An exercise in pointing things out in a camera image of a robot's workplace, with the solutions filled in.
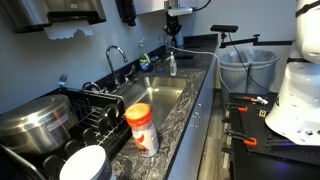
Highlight green dish soap bottle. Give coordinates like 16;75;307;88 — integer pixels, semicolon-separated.
138;40;152;72

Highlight orange black clamp near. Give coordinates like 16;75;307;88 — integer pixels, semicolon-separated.
224;129;257;146

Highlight orange handled pliers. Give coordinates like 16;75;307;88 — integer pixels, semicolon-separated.
234;96;268;105

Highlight orange lid creamer container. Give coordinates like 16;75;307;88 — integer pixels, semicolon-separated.
125;103;159;157

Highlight orange black clamp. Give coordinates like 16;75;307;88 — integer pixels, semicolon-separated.
225;103;248;112
224;129;257;146

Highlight white cabinet front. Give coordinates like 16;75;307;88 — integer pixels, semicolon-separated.
167;60;216;180

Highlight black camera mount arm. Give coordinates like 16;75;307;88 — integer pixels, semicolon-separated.
210;24;294;49

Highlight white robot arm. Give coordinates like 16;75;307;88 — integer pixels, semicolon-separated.
265;0;320;146

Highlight black wall soap dispenser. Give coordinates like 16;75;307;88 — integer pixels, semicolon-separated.
116;0;136;27

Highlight clear sanitizer pump bottle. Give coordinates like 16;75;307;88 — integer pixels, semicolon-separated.
170;52;177;76

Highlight chrome faucet lever handle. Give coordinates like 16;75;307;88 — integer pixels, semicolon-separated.
124;65;136;82

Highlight stainless steel pot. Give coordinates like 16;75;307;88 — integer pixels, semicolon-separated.
0;94;78;155

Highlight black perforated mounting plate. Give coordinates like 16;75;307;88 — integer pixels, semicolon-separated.
239;107;320;167

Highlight chrome gooseneck faucet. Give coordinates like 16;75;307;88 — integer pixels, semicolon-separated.
106;45;128;87

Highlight black dish drying rack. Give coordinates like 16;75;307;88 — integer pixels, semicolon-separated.
1;88;130;180

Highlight paper towel dispenser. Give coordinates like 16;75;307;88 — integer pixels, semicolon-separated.
0;0;106;34

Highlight small chrome side faucet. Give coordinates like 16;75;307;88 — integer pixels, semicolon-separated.
82;82;101;92

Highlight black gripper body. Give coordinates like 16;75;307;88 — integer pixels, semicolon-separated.
163;7;193;36

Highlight white lid dark canister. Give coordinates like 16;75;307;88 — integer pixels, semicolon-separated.
59;145;116;180

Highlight stainless steel sink basin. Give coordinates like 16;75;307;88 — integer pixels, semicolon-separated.
116;77;187;128

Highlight orange black clamp far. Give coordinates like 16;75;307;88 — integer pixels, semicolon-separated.
225;103;248;112

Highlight grey trash bin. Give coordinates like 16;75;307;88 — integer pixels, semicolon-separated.
220;49;280;102

